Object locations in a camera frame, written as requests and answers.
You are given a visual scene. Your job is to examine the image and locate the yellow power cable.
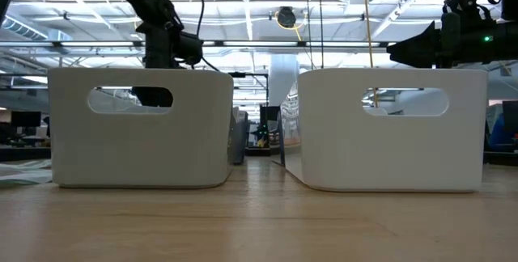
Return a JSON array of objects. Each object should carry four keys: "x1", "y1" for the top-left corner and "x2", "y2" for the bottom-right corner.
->
[{"x1": 361, "y1": 0, "x2": 380, "y2": 108}]

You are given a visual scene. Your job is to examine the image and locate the ceiling strut rail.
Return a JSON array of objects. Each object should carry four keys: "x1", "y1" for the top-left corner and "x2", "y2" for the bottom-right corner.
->
[{"x1": 0, "y1": 40, "x2": 390, "y2": 49}]

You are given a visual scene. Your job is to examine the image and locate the black monitor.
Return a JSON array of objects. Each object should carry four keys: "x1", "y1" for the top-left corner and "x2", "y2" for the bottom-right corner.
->
[
  {"x1": 501, "y1": 99, "x2": 518, "y2": 133},
  {"x1": 11, "y1": 110, "x2": 43, "y2": 129}
]

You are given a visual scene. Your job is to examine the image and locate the white plastic bin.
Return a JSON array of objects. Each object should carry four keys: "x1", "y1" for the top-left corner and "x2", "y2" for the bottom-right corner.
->
[{"x1": 284, "y1": 67, "x2": 490, "y2": 193}]

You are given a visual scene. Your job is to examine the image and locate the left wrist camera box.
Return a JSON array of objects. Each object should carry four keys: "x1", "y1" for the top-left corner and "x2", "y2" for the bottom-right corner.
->
[{"x1": 176, "y1": 30, "x2": 205, "y2": 68}]

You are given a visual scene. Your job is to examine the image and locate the ceiling cord reel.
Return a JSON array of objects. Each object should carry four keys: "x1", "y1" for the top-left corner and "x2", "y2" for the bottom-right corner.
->
[{"x1": 274, "y1": 6, "x2": 299, "y2": 29}]

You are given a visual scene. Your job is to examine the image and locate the white building column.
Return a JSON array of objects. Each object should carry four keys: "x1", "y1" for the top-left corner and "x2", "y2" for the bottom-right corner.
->
[{"x1": 268, "y1": 53, "x2": 300, "y2": 108}]

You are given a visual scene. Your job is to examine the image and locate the person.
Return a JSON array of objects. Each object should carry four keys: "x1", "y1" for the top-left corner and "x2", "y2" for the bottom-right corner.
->
[{"x1": 487, "y1": 112, "x2": 507, "y2": 153}]

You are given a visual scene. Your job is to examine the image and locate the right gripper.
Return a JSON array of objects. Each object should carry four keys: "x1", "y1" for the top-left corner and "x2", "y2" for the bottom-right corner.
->
[{"x1": 386, "y1": 11, "x2": 518, "y2": 69}]

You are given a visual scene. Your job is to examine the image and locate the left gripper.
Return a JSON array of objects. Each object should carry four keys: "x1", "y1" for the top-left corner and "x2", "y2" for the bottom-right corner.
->
[{"x1": 132, "y1": 22, "x2": 181, "y2": 108}]

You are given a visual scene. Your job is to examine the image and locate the grey plastic bin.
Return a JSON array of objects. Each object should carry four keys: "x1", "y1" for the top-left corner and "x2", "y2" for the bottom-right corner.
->
[{"x1": 47, "y1": 66, "x2": 236, "y2": 189}]

